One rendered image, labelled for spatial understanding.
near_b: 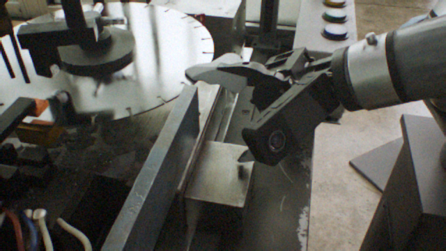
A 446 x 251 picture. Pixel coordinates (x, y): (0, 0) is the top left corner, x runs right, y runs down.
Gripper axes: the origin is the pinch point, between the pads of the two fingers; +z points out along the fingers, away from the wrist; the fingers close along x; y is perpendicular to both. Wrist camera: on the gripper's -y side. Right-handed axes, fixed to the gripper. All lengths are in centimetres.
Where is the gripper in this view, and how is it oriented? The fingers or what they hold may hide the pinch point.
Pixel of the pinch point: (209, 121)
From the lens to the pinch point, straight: 53.6
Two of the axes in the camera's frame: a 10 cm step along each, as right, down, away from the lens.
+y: 4.3, -5.8, 6.9
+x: -4.8, -8.0, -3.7
